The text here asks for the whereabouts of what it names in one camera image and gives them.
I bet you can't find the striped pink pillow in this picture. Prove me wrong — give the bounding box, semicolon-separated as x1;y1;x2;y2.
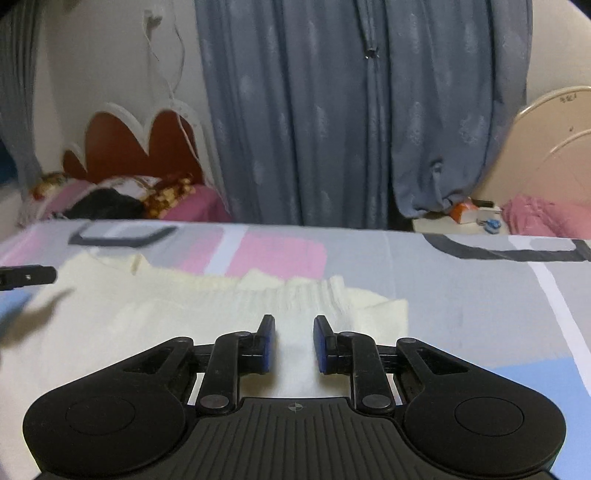
25;178;232;226

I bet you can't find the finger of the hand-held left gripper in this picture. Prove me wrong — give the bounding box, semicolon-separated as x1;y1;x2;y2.
0;265;57;291

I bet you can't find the pink blanket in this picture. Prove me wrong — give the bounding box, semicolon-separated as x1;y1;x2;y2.
502;194;591;240

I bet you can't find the patterned bedsheet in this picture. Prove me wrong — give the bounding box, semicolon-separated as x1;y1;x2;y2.
0;219;591;480

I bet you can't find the white hanging cable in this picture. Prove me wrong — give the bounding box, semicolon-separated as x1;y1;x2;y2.
142;9;197;153

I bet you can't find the blue-grey curtain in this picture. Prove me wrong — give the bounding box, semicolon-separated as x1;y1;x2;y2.
365;0;533;230
0;0;44;185
194;0;376;230

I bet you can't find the black cloth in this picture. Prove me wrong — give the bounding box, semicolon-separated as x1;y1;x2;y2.
65;189;145;220

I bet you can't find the white knitted sweater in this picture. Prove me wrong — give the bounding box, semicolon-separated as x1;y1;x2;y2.
0;251;410;480

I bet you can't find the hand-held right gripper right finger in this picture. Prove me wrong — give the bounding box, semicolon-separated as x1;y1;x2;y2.
312;315;476;415

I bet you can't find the cream nightstand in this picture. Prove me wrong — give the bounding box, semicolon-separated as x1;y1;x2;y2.
412;205;509;236

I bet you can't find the white floral pillow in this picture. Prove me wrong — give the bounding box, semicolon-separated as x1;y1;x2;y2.
95;175;163;200

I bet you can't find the red gold patterned cloth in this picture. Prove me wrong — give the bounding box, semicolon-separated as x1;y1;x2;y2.
140;174;195;219

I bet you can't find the red scalloped headboard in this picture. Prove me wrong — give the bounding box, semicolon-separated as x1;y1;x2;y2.
62;100;218;185

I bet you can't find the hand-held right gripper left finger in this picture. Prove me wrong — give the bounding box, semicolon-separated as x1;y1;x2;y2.
111;314;278;415

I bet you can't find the orange box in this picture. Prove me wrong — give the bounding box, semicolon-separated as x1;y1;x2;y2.
450;201;479;225

